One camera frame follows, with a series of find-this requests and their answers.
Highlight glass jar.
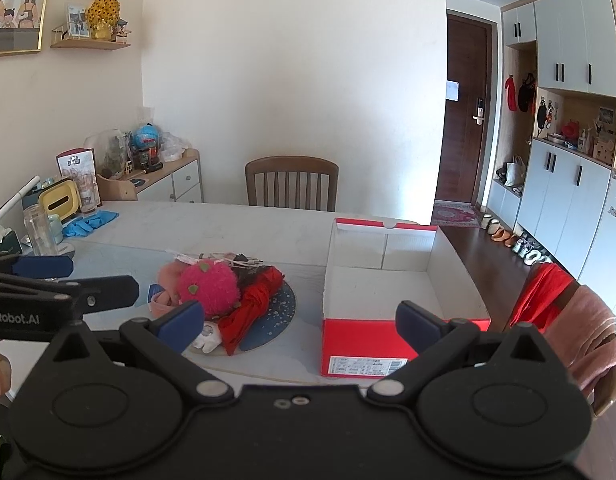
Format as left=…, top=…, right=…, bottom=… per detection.
left=22, top=203, right=58, bottom=257

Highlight white hallway cabinet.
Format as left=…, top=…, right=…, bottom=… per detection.
left=485, top=0, right=616, bottom=306

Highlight white fridge with magnets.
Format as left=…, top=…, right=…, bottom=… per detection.
left=577, top=172, right=616, bottom=311

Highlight red shoe box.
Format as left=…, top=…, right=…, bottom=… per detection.
left=321, top=217, right=491, bottom=378

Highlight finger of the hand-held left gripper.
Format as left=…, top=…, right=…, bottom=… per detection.
left=0, top=272, right=140, bottom=317
left=0, top=250, right=74, bottom=281

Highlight yellow tissue box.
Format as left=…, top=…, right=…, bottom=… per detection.
left=38, top=180, right=82, bottom=223

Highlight green tissue packet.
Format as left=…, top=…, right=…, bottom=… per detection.
left=0, top=222, right=23, bottom=256

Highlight photo card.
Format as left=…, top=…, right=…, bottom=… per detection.
left=66, top=5, right=91, bottom=38

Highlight wood and white sideboard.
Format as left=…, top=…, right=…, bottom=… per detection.
left=95, top=148, right=205, bottom=204

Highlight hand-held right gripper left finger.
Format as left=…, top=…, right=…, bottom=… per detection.
left=48, top=301, right=239, bottom=403

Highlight pink plush dragon fruit toy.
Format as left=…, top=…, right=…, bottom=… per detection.
left=177, top=260, right=241, bottom=318

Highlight brown entrance door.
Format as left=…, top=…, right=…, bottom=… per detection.
left=434, top=9, right=501, bottom=206

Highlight knotted red cloth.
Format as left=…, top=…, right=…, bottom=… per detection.
left=218, top=266, right=287, bottom=356

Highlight red patterned door rug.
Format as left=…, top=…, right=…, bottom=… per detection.
left=432, top=201, right=481, bottom=228

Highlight wrapped potted plant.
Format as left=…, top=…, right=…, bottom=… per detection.
left=85, top=130, right=133, bottom=178

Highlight golden flower ornament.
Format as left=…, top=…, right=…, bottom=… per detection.
left=85, top=0, right=121, bottom=41

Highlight white tote bag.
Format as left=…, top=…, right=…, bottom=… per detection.
left=504, top=156, right=527, bottom=188

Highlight wooden tray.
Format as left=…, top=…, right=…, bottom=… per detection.
left=96, top=172, right=138, bottom=202

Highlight tall drinking glass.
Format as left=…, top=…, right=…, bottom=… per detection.
left=80, top=175, right=101, bottom=213

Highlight wooden dining chair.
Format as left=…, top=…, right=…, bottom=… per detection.
left=503, top=262, right=616, bottom=417
left=245, top=156, right=339, bottom=212

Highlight row of shoes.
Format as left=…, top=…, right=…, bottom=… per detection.
left=480, top=212, right=554, bottom=266

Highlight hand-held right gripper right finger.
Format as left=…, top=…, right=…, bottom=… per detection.
left=365, top=300, right=556, bottom=403

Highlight white rolled paper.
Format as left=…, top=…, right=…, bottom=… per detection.
left=0, top=175, right=41, bottom=226

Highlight clear plastic bag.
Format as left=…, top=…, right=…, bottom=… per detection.
left=160, top=132, right=191, bottom=162

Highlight blue globe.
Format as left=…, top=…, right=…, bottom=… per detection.
left=132, top=124, right=161, bottom=153

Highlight blue gloves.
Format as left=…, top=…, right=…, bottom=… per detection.
left=62, top=210, right=120, bottom=237

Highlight wooden wall shelf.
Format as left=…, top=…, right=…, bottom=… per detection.
left=50, top=24, right=132, bottom=51

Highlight brown standing photo frame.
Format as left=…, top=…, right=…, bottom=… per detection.
left=56, top=147, right=96, bottom=181

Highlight black hanging bag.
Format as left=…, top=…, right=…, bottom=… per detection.
left=517, top=72, right=537, bottom=113

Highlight pink towel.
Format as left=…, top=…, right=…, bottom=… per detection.
left=543, top=284, right=616, bottom=401

